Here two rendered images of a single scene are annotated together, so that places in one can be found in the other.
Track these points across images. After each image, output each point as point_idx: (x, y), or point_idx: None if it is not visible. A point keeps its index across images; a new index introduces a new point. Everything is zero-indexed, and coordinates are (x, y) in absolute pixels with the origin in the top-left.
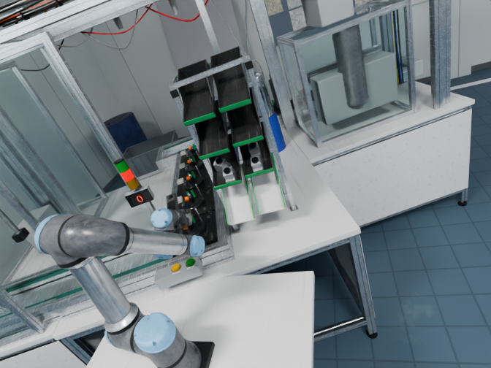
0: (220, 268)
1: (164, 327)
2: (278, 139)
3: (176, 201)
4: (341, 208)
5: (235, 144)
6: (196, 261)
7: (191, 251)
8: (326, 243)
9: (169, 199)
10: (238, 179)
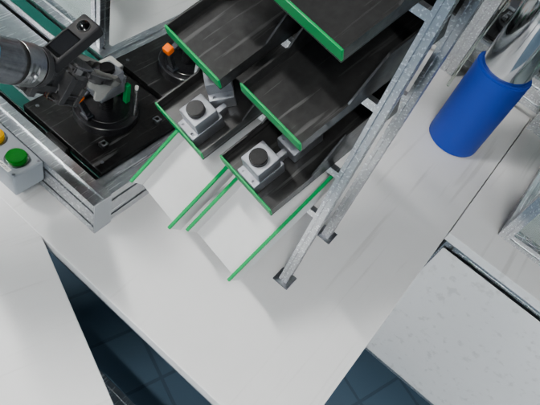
0: (59, 215)
1: None
2: (468, 132)
3: (79, 46)
4: (326, 387)
5: (245, 90)
6: (24, 169)
7: None
8: (213, 402)
9: (76, 28)
10: (208, 145)
